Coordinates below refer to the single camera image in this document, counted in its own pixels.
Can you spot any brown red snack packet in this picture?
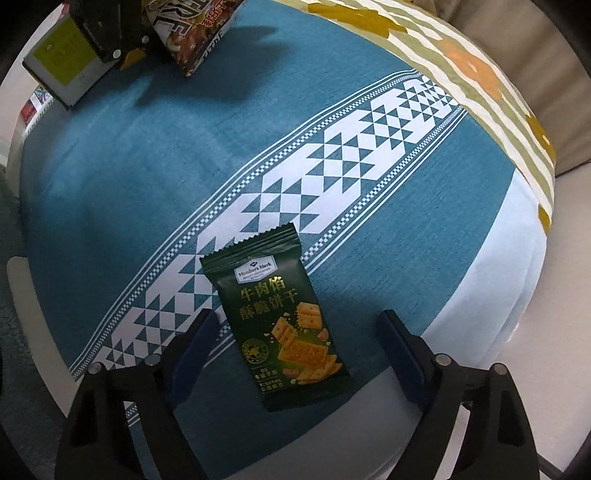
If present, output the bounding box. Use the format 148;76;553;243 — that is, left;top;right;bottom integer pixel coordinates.
143;0;246;78

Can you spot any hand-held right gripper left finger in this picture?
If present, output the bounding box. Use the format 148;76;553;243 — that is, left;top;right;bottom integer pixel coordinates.
54;309;222;480

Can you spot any striped floral blanket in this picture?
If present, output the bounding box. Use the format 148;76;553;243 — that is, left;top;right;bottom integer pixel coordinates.
277;0;558;237

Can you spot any teal patterned cloth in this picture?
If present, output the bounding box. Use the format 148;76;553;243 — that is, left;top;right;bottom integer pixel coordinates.
18;0;549;480

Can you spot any red printed box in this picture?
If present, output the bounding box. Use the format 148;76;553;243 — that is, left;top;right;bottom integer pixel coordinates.
21;88;52;133

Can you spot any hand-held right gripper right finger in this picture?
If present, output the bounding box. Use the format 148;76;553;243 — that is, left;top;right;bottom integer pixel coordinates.
378;310;541;480

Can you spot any dark green cracker packet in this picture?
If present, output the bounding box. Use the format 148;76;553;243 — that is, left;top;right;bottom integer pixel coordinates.
199;222;354;413

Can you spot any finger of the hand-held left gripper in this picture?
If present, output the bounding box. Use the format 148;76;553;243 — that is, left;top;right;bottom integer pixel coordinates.
121;0;156;48

